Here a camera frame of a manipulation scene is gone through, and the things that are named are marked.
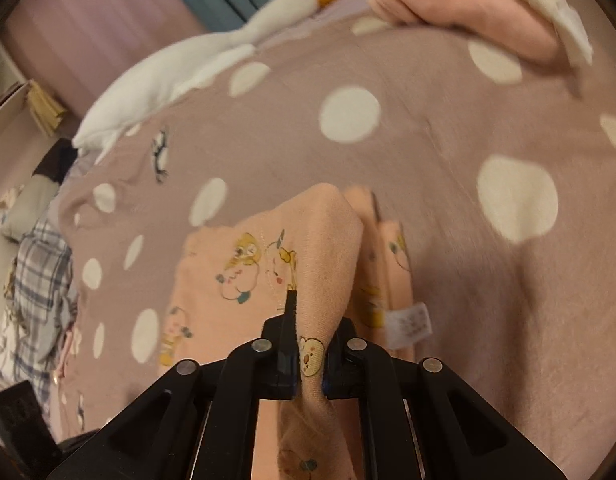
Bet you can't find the pink curtain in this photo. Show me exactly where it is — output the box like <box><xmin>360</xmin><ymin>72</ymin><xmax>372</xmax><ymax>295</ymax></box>
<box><xmin>0</xmin><ymin>0</ymin><xmax>206</xmax><ymax>116</ymax></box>

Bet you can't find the beige grey pillow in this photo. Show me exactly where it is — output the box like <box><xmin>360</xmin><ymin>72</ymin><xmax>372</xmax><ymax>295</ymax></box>
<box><xmin>0</xmin><ymin>174</ymin><xmax>59</xmax><ymax>242</ymax></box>

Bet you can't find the peach cartoon print shirt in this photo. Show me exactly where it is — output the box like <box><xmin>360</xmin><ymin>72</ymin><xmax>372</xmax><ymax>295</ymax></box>
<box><xmin>158</xmin><ymin>183</ymin><xmax>431</xmax><ymax>479</ymax></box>

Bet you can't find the white goose plush toy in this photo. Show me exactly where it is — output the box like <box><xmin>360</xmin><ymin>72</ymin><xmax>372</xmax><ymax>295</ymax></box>
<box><xmin>72</xmin><ymin>0</ymin><xmax>335</xmax><ymax>156</ymax></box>

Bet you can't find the blue grey plaid cloth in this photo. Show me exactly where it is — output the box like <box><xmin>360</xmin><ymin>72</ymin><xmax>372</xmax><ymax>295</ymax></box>
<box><xmin>0</xmin><ymin>218</ymin><xmax>76</xmax><ymax>413</ymax></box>

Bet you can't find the mauve polka dot blanket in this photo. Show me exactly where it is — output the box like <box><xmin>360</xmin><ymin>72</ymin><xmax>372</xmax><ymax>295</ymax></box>
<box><xmin>54</xmin><ymin>12</ymin><xmax>616</xmax><ymax>479</ymax></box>

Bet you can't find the beige tassel hanging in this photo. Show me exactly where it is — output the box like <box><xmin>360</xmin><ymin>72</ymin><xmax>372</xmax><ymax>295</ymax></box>
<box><xmin>26</xmin><ymin>79</ymin><xmax>68</xmax><ymax>138</ymax></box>

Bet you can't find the pink folded garment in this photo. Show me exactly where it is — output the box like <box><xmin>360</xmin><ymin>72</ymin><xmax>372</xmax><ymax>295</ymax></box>
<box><xmin>369</xmin><ymin>0</ymin><xmax>562</xmax><ymax>64</ymax></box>

